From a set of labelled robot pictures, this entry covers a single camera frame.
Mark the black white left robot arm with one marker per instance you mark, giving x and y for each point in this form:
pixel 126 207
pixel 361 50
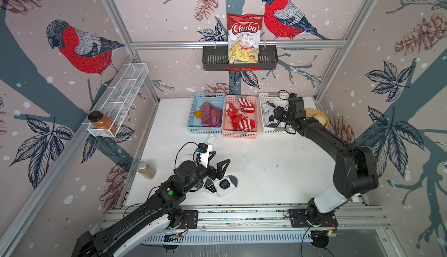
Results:
pixel 161 210

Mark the pink plastic basket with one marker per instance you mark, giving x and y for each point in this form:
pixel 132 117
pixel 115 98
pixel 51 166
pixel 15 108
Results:
pixel 227 129

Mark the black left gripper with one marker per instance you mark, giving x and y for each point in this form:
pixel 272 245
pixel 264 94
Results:
pixel 219 173

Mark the purple yellow sock top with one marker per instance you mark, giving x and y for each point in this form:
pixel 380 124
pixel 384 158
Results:
pixel 215 120

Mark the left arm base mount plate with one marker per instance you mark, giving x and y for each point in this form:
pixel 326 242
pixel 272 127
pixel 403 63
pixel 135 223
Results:
pixel 188 221

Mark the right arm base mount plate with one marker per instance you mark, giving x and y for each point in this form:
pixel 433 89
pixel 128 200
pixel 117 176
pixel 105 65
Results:
pixel 301 218

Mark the white plastic basket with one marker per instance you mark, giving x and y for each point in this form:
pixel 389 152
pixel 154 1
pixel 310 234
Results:
pixel 279 99

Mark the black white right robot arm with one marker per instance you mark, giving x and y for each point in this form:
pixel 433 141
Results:
pixel 354 172

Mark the white grey patterned sock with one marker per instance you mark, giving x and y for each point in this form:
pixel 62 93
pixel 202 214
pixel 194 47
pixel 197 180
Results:
pixel 222 187

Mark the red Chuba cassava chips bag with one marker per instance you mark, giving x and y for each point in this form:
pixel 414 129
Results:
pixel 244 32

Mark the blue plastic basket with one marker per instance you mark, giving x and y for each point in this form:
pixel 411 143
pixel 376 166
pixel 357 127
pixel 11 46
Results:
pixel 194 125

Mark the glass jar amber contents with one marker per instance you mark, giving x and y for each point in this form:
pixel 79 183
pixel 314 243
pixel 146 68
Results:
pixel 146 170

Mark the small white sock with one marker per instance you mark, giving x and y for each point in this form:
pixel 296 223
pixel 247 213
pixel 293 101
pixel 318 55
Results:
pixel 210 139

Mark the red snowflake sock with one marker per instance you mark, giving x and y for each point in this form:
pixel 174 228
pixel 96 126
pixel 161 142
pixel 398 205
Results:
pixel 231 111

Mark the orange spice jar black lid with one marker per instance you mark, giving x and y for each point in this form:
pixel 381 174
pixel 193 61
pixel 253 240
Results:
pixel 102 122

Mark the purple yellow sock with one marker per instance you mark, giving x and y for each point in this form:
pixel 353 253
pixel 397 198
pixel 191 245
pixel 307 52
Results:
pixel 215 120
pixel 204 111

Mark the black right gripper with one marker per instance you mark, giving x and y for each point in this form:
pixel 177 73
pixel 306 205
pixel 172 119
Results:
pixel 277 111

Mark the black wall-mounted wire basket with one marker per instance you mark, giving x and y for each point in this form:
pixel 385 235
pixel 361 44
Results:
pixel 216 59

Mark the red white striped sock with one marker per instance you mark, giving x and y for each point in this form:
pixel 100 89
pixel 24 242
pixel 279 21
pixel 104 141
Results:
pixel 246 106

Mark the yellow bowl with buns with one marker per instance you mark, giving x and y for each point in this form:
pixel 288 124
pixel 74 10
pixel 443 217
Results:
pixel 319 115

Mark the red santa pattern sock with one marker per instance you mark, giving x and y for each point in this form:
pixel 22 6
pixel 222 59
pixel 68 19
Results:
pixel 243 123

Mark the clear acrylic wall shelf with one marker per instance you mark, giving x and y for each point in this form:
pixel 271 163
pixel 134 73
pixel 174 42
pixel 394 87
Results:
pixel 121 97

